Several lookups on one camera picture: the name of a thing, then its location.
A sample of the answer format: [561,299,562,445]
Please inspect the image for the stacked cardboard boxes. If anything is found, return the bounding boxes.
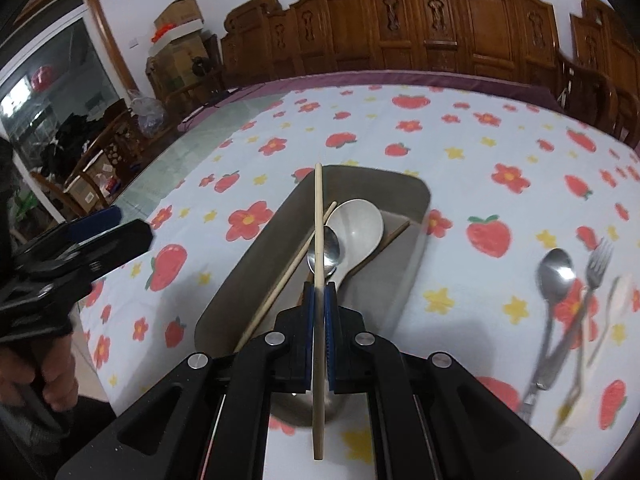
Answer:
[145,0,221,100]

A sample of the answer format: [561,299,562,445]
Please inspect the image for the dark wooden chopstick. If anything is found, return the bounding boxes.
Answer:
[378,220,411,252]

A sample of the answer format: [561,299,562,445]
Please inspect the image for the carved wooden sofa bench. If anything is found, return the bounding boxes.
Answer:
[221,0,560,91]

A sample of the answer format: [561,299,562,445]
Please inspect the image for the large white plastic ladle spoon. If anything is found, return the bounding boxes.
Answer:
[326,198,384,289]

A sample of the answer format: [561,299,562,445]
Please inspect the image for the silver metal spoon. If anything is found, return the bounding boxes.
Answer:
[306,226,341,280]
[516,248,576,424]

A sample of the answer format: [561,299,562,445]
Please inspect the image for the small white plastic spoon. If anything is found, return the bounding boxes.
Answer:
[550,273,634,446]

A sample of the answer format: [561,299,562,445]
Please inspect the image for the carved wooden armchair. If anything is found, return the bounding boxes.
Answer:
[562,0,639,148]

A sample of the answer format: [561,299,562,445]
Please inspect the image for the small wooden chair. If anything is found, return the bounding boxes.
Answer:
[30,100,146,218]

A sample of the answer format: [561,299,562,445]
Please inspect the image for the grey metal utensil tray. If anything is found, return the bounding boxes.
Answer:
[193,164,433,428]

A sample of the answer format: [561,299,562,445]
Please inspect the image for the silver metal fork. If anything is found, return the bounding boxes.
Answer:
[534,237,615,436]

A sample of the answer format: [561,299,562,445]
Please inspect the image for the fruit flower print tablecloth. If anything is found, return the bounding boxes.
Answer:
[81,84,639,479]

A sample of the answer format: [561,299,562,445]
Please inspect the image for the light wooden chopstick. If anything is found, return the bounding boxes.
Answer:
[234,231,314,352]
[311,164,326,462]

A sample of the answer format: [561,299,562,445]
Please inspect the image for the purple sofa cushion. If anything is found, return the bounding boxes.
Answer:
[178,70,562,133]

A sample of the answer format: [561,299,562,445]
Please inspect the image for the left hand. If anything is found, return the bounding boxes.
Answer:
[1,335,78,412]

